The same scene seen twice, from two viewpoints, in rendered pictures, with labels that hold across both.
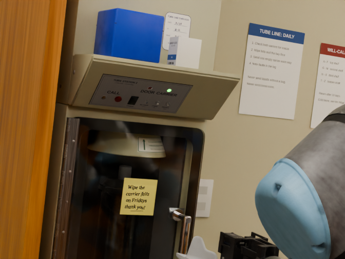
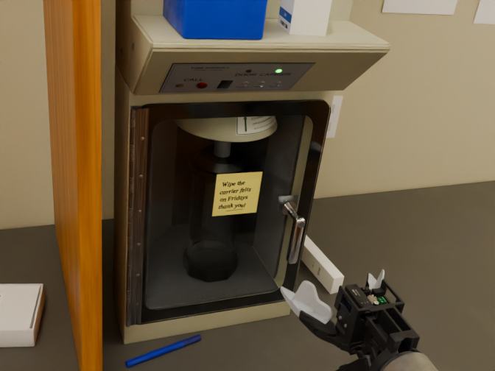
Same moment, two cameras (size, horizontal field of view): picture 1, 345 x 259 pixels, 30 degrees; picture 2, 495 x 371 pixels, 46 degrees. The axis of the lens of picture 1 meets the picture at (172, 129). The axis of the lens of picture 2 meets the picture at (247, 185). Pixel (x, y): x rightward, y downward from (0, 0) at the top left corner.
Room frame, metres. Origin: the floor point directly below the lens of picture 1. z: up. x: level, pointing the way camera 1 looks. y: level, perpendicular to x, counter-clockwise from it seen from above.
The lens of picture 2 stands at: (0.53, 0.00, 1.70)
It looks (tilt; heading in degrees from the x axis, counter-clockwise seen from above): 29 degrees down; 2
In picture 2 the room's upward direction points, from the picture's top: 8 degrees clockwise
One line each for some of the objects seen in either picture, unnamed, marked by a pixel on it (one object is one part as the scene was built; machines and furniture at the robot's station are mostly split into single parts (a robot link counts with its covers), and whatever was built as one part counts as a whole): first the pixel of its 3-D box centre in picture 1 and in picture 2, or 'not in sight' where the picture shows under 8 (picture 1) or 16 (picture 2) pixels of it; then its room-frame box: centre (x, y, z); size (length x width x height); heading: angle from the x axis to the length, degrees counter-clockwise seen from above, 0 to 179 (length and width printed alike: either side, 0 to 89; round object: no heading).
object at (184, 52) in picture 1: (184, 53); (304, 6); (1.31, 0.00, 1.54); 0.05 x 0.05 x 0.06; 21
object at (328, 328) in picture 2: not in sight; (329, 324); (1.16, -0.11, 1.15); 0.09 x 0.05 x 0.02; 62
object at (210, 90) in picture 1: (155, 89); (258, 67); (1.28, 0.04, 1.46); 0.32 x 0.11 x 0.10; 117
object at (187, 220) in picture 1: (180, 233); (291, 233); (1.35, -0.04, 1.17); 0.05 x 0.03 x 0.10; 27
